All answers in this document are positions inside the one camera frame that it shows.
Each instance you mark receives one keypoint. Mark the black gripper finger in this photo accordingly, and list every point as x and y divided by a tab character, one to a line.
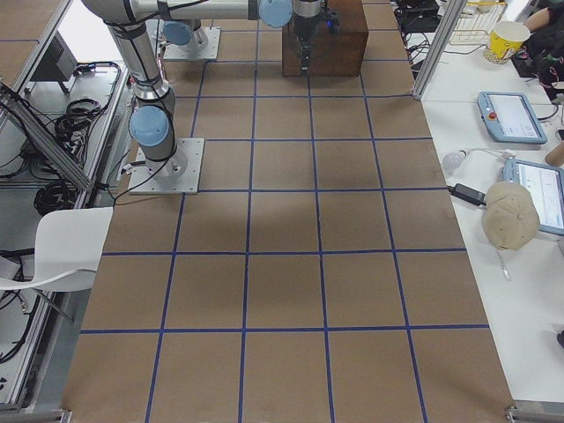
304	49

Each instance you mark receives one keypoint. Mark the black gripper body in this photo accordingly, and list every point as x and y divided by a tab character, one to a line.
304	25

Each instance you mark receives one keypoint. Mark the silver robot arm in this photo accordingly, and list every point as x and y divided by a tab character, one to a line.
187	35
126	22

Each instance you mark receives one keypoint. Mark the dark wooden drawer cabinet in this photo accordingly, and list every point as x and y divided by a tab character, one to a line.
338	55

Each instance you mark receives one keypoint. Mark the white light bulb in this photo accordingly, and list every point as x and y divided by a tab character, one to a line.
453	160

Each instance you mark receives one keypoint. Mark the yellow popcorn bucket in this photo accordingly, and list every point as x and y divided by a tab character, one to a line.
505	40

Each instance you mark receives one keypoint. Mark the black power adapter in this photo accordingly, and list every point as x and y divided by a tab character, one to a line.
467	194

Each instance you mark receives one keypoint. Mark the blue teach pendant far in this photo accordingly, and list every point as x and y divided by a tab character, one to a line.
509	118

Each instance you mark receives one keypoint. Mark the blue teach pendant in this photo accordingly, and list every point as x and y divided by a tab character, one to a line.
545	184
509	118

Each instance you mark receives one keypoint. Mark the grey control box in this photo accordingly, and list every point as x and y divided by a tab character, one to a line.
58	64

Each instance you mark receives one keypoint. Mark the beige baseball cap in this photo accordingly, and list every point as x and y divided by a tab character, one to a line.
511	219

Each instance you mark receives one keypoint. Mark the cardboard tube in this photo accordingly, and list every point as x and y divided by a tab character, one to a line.
555	157

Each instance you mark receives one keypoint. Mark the blue teach pendant near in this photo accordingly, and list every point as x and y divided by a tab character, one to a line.
545	184

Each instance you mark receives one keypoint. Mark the white plastic chair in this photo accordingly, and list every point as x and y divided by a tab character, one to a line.
67	250

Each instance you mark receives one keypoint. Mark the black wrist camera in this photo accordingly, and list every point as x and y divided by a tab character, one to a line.
331	18

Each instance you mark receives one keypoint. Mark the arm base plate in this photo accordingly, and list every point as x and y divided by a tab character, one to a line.
180	174
172	53

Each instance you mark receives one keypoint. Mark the aluminium frame post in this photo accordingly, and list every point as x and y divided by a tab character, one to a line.
441	39

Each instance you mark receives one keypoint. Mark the gold wire rack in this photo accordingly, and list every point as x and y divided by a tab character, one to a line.
476	22

